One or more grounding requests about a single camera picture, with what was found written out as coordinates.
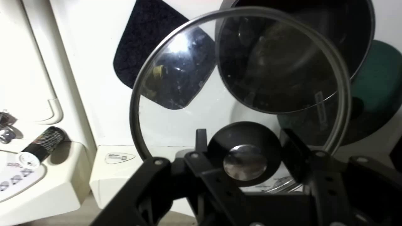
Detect black stove knob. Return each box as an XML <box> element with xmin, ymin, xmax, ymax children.
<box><xmin>21</xmin><ymin>126</ymin><xmax>68</xmax><ymax>163</ymax></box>

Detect dark grey pot black handle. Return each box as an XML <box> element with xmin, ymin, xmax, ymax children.
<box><xmin>213</xmin><ymin>0</ymin><xmax>377</xmax><ymax>116</ymax></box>

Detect glass lid with black knob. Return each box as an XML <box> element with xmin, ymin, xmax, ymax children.
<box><xmin>128</xmin><ymin>5</ymin><xmax>353</xmax><ymax>195</ymax></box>

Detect white washing machine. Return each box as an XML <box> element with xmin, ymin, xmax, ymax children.
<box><xmin>22</xmin><ymin>0</ymin><xmax>402</xmax><ymax>220</ymax></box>

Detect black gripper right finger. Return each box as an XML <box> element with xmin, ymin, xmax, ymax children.
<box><xmin>280</xmin><ymin>127</ymin><xmax>402</xmax><ymax>226</ymax></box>

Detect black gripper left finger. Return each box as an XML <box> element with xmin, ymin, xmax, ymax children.
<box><xmin>90</xmin><ymin>128</ymin><xmax>269</xmax><ymax>226</ymax></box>

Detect white dryer machine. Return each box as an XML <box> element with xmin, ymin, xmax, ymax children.
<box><xmin>0</xmin><ymin>0</ymin><xmax>98</xmax><ymax>226</ymax></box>

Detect dark navy pot holder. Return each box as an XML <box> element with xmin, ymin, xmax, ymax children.
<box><xmin>112</xmin><ymin>0</ymin><xmax>218</xmax><ymax>112</ymax></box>

